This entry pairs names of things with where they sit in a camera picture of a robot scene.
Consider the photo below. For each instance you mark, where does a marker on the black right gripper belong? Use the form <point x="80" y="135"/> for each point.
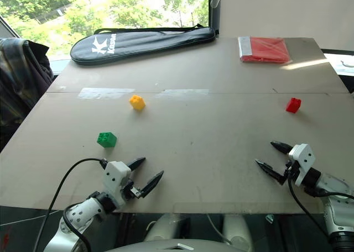
<point x="291" y="170"/>

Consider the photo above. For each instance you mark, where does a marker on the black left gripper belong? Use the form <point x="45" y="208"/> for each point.
<point x="132" y="191"/>

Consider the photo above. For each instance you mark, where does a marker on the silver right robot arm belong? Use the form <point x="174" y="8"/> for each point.
<point x="336" y="185"/>

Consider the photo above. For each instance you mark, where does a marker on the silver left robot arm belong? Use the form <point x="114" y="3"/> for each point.
<point x="80" y="214"/>

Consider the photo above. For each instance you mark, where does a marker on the green toy brick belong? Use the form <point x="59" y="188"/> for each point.
<point x="107" y="139"/>

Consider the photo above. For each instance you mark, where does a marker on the red toy brick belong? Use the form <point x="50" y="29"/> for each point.
<point x="293" y="105"/>

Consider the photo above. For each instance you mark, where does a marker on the white rounded robot leg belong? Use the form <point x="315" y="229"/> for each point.
<point x="168" y="225"/>
<point x="238" y="230"/>

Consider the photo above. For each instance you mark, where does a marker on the yellow toy brick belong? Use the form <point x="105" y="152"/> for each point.
<point x="137" y="102"/>

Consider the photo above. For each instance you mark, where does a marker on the silver robot torso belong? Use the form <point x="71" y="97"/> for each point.
<point x="171" y="246"/>

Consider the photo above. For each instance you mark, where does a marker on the clear tape strip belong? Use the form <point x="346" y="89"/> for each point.
<point x="182" y="93"/>
<point x="106" y="93"/>

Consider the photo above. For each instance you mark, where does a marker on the red packet in plastic wrap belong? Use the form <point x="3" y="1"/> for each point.
<point x="266" y="49"/>

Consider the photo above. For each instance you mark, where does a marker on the white paper sheet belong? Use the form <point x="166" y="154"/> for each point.
<point x="341" y="64"/>

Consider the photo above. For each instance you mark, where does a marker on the black racket bag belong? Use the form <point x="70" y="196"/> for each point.
<point x="143" y="43"/>

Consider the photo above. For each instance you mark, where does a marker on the dark jacket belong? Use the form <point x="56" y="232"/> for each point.
<point x="40" y="69"/>

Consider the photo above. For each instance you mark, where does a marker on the plaid shirt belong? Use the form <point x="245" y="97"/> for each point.
<point x="12" y="78"/>

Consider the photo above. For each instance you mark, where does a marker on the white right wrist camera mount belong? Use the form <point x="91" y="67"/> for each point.
<point x="303" y="159"/>

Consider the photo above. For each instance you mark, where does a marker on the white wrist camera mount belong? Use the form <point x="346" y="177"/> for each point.
<point x="114" y="174"/>
<point x="303" y="159"/>

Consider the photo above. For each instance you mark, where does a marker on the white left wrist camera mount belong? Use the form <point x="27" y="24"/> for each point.
<point x="114" y="174"/>

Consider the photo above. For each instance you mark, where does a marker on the black window frame post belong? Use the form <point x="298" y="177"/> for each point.
<point x="213" y="17"/>

